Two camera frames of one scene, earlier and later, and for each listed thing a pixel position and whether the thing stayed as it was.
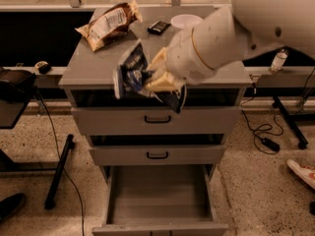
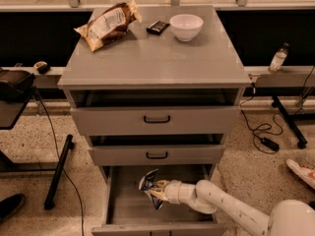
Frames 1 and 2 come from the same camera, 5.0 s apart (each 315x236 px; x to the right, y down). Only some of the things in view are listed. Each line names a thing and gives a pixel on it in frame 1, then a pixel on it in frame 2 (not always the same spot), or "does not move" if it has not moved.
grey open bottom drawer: (159, 200) does not move
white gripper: (184, 57) -> (172, 191)
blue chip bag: (131, 73) -> (146, 183)
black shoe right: (312, 207) does not move
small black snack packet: (158, 28) does not move
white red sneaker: (304, 172) does not move
